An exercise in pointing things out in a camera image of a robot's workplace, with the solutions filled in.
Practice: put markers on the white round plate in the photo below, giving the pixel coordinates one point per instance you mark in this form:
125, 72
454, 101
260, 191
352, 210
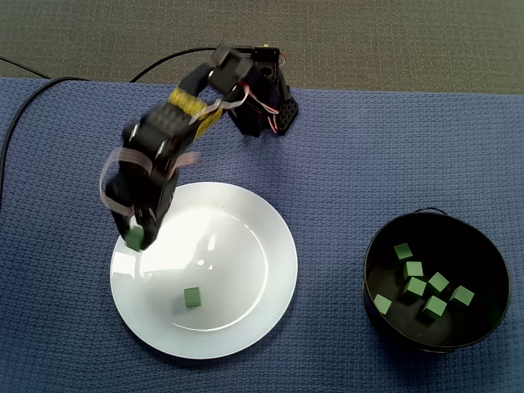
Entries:
204, 327

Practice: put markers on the blue woven table mat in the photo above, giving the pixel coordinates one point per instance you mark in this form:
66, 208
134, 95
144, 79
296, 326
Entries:
61, 286

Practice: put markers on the black metal bucket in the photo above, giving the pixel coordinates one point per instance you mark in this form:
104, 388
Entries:
487, 266

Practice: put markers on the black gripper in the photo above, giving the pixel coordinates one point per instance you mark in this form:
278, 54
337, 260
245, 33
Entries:
148, 223

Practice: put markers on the black robot arm with stickers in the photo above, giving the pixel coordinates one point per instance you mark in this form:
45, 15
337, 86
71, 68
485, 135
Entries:
163, 123

